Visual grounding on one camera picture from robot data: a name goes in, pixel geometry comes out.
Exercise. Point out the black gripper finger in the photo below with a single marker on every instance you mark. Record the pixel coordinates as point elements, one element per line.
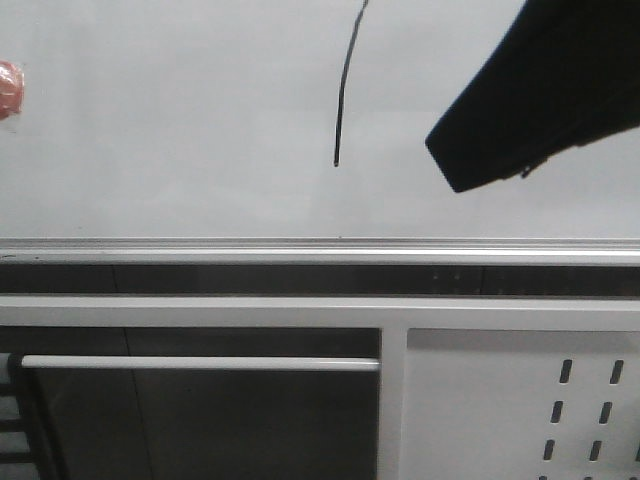
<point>565,74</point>

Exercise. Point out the red round magnet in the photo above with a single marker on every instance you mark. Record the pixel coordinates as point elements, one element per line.
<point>11,89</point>

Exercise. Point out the white whiteboard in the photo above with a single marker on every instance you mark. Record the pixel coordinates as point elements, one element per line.
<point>200,130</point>

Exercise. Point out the white perforated metal panel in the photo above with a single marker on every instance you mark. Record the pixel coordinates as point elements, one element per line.
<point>520,405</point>

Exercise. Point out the white horizontal rod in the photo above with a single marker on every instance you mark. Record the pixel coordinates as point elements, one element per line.
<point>201,363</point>

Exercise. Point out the grey black striped fabric pocket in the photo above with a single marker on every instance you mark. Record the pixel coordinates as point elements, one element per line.
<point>14,445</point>

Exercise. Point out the white metal stand frame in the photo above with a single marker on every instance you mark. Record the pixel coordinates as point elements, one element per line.
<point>394,317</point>

